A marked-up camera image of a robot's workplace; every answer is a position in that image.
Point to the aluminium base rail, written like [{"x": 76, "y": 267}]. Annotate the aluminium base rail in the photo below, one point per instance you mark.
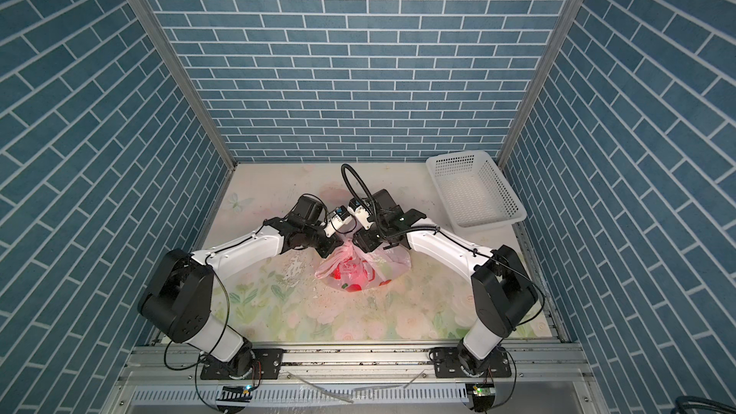
[{"x": 540, "y": 360}]

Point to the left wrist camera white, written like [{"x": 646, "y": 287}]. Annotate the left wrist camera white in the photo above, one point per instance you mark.
[{"x": 336, "y": 219}]

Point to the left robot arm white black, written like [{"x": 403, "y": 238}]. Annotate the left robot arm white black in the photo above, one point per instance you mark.
[{"x": 178, "y": 298}]

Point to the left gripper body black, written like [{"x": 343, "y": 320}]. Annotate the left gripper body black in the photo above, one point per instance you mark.
[{"x": 314, "y": 237}]

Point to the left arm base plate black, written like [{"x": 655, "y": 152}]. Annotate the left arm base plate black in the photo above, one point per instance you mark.
[{"x": 251, "y": 365}]

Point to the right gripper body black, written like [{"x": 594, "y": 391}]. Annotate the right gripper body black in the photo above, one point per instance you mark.
[{"x": 375, "y": 237}]

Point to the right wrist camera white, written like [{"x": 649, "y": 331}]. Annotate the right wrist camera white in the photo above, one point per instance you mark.
[{"x": 359, "y": 212}]

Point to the pink plastic fruit bag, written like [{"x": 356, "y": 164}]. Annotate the pink plastic fruit bag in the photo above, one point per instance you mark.
[{"x": 350, "y": 269}]

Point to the white slotted cable duct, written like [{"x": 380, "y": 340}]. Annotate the white slotted cable duct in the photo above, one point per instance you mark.
[{"x": 281, "y": 395}]

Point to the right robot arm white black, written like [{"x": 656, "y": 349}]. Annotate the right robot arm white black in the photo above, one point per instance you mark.
[{"x": 503, "y": 292}]

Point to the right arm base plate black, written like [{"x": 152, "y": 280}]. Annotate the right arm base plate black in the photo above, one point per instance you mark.
[{"x": 458, "y": 362}]

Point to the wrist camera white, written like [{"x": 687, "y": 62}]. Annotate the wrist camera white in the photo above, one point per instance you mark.
[
  {"x": 336, "y": 219},
  {"x": 359, "y": 212}
]

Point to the white plastic mesh basket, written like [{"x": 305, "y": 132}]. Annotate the white plastic mesh basket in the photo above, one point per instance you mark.
[{"x": 474, "y": 192}]

